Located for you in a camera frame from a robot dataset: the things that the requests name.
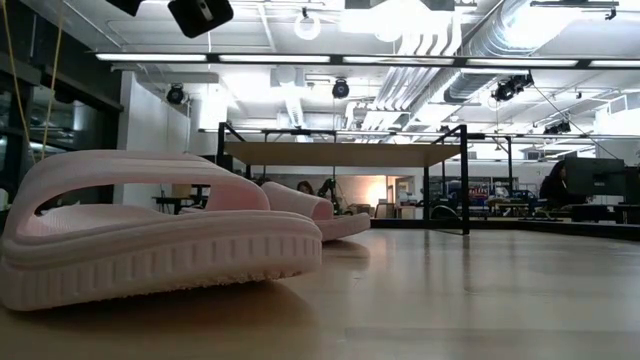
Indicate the silver ventilation duct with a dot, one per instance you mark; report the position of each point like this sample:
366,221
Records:
495,40

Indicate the wooden shelf with black frame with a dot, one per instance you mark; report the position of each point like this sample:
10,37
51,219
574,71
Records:
340,154

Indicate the long ceiling light strip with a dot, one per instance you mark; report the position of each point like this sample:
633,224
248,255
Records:
275,58

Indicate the dark computer monitor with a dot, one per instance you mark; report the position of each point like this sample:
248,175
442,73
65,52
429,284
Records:
595,177

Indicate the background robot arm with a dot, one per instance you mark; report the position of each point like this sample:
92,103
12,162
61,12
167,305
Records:
329,192

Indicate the pink slide sandal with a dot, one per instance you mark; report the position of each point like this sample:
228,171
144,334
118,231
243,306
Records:
150,260
340,225

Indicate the black ceiling spotlight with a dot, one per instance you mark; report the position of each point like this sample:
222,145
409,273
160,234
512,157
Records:
507,89
175,94
340,89
557,128

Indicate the person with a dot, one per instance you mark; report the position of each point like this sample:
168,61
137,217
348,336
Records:
555,187
305,188

